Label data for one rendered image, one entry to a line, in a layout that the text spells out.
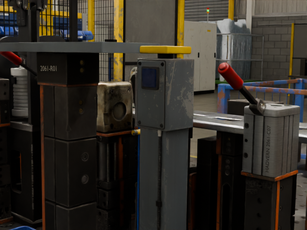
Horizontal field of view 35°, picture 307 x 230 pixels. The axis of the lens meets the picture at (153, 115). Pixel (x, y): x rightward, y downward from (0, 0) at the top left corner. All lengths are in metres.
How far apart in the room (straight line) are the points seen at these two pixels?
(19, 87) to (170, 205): 0.66
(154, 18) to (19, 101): 3.53
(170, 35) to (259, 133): 4.16
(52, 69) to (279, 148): 0.45
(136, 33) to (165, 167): 3.84
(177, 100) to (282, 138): 0.20
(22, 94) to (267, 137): 0.72
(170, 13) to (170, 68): 4.23
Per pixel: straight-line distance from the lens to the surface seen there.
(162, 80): 0.75
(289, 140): 0.87
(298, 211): 1.48
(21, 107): 1.33
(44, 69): 0.98
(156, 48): 0.76
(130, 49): 0.84
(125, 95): 1.14
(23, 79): 1.32
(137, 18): 4.58
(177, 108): 0.76
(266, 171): 0.84
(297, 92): 2.99
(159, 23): 4.83
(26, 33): 1.06
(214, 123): 1.04
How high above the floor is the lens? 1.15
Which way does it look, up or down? 7 degrees down
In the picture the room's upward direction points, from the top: 1 degrees clockwise
